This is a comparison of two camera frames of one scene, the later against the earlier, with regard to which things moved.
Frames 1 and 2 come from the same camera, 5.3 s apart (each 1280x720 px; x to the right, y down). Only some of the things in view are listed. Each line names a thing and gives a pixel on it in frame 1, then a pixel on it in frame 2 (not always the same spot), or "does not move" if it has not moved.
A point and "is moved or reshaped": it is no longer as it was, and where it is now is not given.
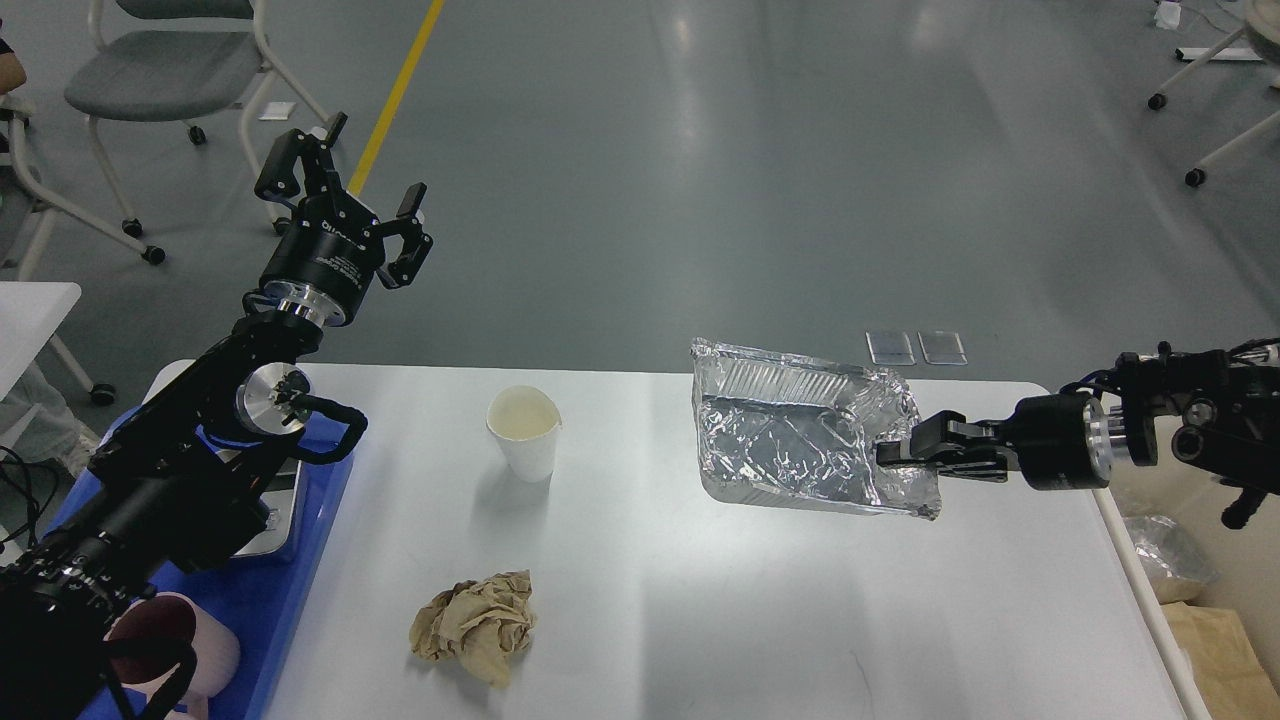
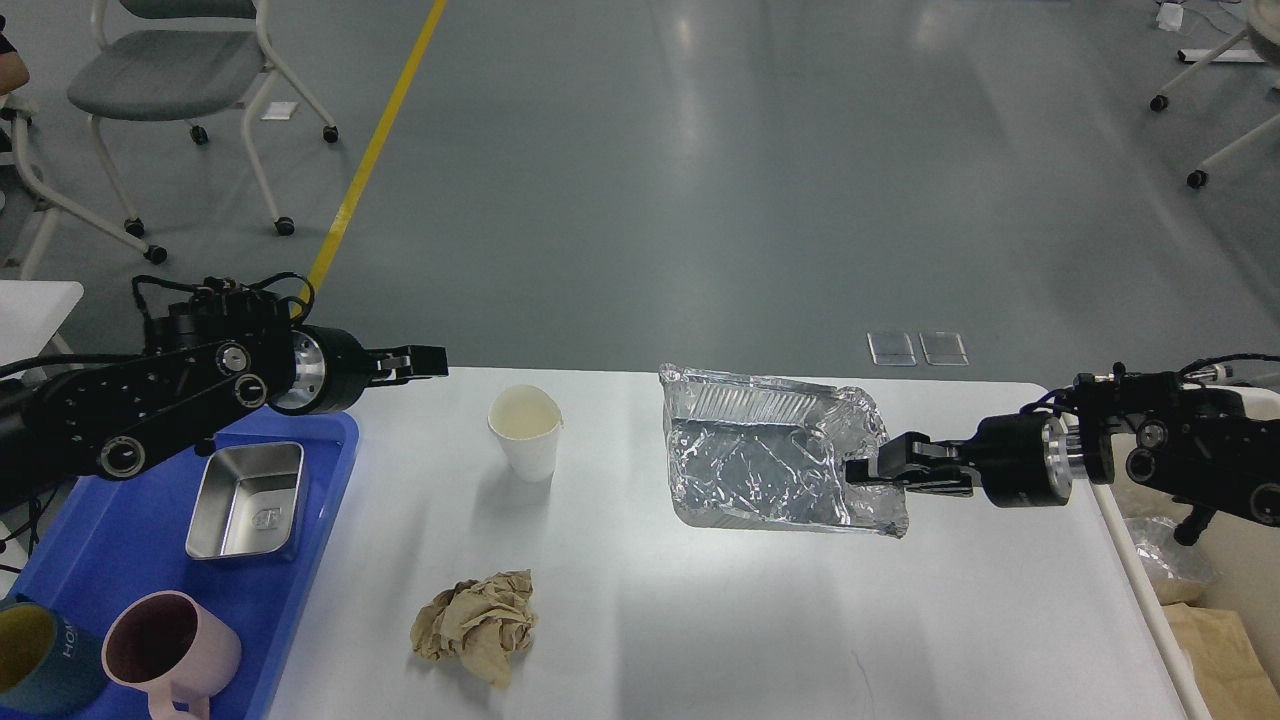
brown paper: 485,623 does not move
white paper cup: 524,419 does not move
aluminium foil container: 774,427 is moved or reshaped
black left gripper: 325,260 to 332,370
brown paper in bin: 1226,669 does not move
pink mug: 171,617 does not move
